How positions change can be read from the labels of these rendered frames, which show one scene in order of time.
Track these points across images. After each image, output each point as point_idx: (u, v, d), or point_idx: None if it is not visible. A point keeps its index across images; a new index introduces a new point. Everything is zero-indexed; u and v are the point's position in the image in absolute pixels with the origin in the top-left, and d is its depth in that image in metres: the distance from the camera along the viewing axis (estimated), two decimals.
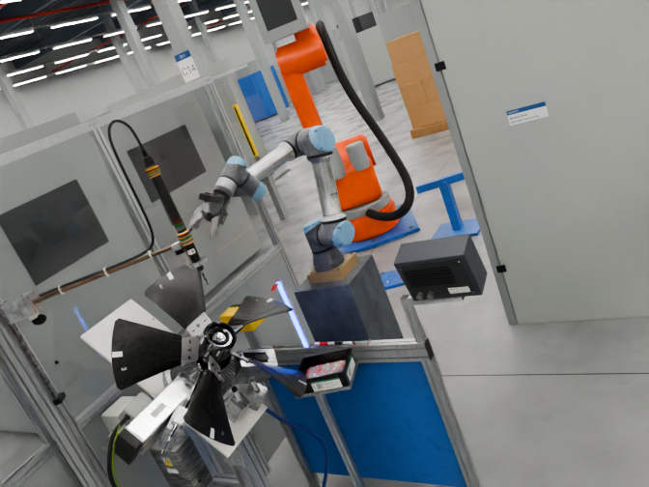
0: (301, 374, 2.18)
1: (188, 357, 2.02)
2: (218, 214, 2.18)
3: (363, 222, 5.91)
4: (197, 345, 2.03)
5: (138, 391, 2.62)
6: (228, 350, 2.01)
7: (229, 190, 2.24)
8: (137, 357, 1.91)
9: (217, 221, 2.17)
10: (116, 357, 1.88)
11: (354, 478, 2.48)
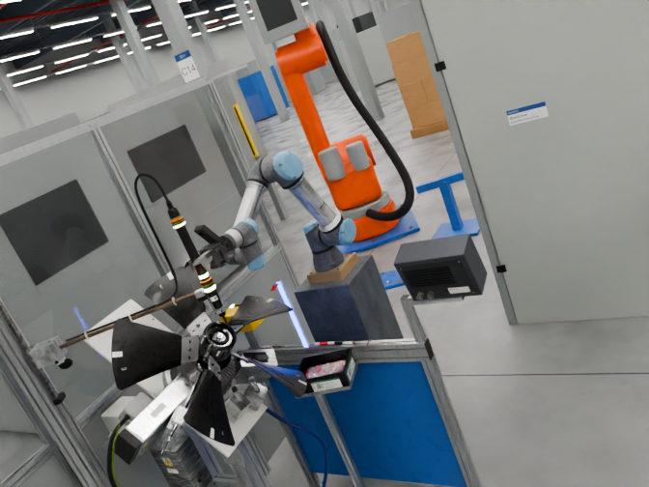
0: (301, 374, 2.18)
1: (188, 357, 2.02)
2: (211, 249, 2.08)
3: (363, 222, 5.91)
4: (197, 345, 2.03)
5: (138, 391, 2.62)
6: (228, 350, 2.01)
7: (232, 238, 2.17)
8: (137, 357, 1.91)
9: (207, 252, 2.05)
10: (116, 357, 1.88)
11: (354, 478, 2.48)
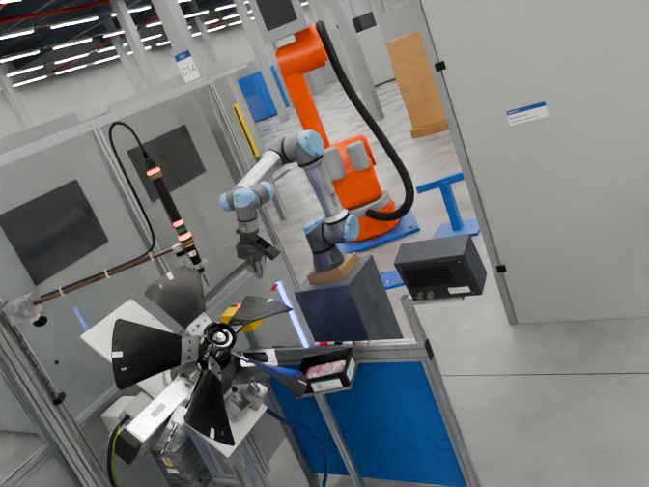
0: (301, 374, 2.18)
1: (188, 357, 2.02)
2: (264, 254, 2.25)
3: (363, 222, 5.91)
4: (197, 345, 2.03)
5: (138, 391, 2.62)
6: (228, 350, 2.01)
7: None
8: (137, 357, 1.91)
9: (265, 261, 2.27)
10: (116, 357, 1.88)
11: (354, 478, 2.48)
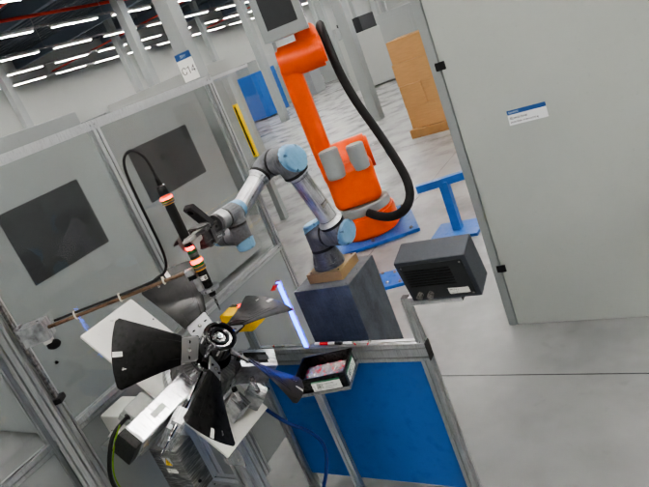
0: (228, 442, 1.88)
1: (194, 329, 2.11)
2: (201, 228, 2.05)
3: (363, 222, 5.91)
4: None
5: (138, 391, 2.62)
6: (208, 345, 1.99)
7: (221, 217, 2.15)
8: (172, 289, 2.16)
9: (196, 231, 2.03)
10: (164, 274, 2.19)
11: (354, 478, 2.48)
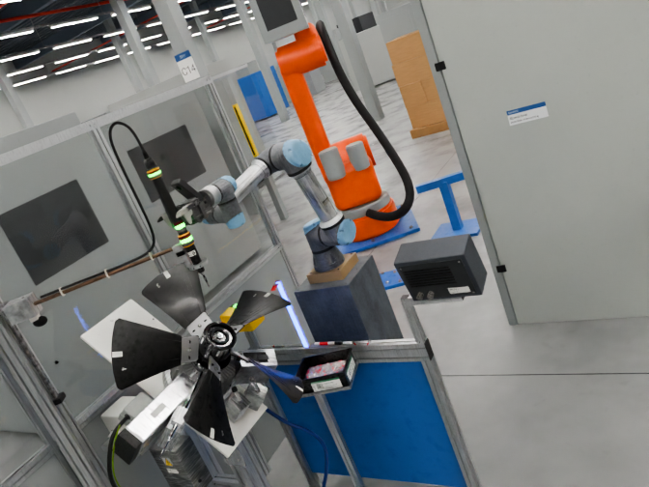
0: (228, 442, 1.88)
1: (194, 329, 2.11)
2: (191, 202, 2.02)
3: (363, 222, 5.91)
4: None
5: (138, 391, 2.62)
6: (208, 345, 1.99)
7: (210, 193, 2.12)
8: (172, 289, 2.16)
9: (187, 205, 2.00)
10: (164, 274, 2.19)
11: (354, 478, 2.48)
